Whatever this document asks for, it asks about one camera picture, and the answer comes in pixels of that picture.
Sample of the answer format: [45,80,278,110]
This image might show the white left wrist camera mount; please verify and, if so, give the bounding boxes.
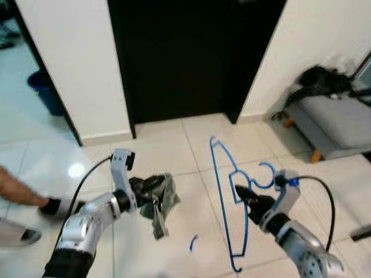
[110,148,137,212]

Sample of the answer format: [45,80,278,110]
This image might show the grey slipper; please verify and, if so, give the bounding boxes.
[350,225,371,242]
[0,217,43,248]

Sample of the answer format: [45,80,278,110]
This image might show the blue bucket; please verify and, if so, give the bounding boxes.
[26,69,66,116]

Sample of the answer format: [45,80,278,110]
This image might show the grey cushioned ottoman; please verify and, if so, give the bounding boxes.
[283,93,371,164]

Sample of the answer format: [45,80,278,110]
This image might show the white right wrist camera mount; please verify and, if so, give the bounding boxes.
[260,169,302,231]

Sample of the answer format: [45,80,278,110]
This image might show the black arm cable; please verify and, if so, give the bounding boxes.
[287,175,337,253]
[55,153,115,255]

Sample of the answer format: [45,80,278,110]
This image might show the blue plastic hanger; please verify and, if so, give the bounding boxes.
[209,136,280,273]

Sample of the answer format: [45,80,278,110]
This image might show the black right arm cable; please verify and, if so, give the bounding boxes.
[287,175,337,253]

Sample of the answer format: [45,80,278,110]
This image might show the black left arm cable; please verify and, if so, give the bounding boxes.
[55,153,115,255]

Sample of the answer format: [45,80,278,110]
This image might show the black bag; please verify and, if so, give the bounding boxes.
[271,65,371,121]

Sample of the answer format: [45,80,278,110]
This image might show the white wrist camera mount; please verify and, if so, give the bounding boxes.
[110,148,137,212]
[260,169,302,231]

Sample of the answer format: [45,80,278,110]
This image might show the pale green printed garment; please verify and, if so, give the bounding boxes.
[138,173,181,241]

